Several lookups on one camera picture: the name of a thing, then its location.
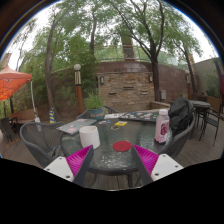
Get green plant in teal pot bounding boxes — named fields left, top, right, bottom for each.
left=83, top=91, right=106, bottom=121

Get dark patio chair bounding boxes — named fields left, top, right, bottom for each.
left=0, top=116, right=19, bottom=144

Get closed maroon patio umbrella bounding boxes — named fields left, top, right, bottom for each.
left=213, top=59, right=224, bottom=101

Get blue yellow striped bollard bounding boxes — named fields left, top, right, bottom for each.
left=49, top=107, right=56, bottom=124

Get pink juice bottle white cap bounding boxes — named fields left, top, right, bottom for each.
left=154, top=108, right=171, bottom=145

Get silver laptop with stickers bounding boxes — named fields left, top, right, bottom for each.
left=56, top=118, right=98, bottom=136

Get orange canopy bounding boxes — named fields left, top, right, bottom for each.
left=0, top=65, right=33, bottom=102

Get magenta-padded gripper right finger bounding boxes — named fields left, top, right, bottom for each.
left=130, top=144, right=184, bottom=186

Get black laptop with stickers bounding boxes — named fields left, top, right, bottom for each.
left=118, top=111, right=160, bottom=123

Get flat round red coaster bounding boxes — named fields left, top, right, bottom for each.
left=112, top=140, right=133, bottom=153

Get round dark patio table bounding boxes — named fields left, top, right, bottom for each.
left=189, top=99, right=212, bottom=134

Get black metal patio chair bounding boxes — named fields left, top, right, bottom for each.
left=199, top=103, right=224, bottom=146

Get green leafy tree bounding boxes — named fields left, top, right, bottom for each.
left=33, top=0, right=101, bottom=121
left=99, top=0, right=188, bottom=103
left=173, top=19, right=204, bottom=96

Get white cup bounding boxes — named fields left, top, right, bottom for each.
left=78, top=125, right=101, bottom=150

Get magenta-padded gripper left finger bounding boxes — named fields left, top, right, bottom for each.
left=43, top=144, right=95, bottom=188

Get yellow card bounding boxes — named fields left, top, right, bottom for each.
left=114, top=120, right=128, bottom=128

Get black backpack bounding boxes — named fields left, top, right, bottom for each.
left=168, top=97, right=195, bottom=137

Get globe-topped lamp post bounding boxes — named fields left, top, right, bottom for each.
left=73, top=63, right=85, bottom=116

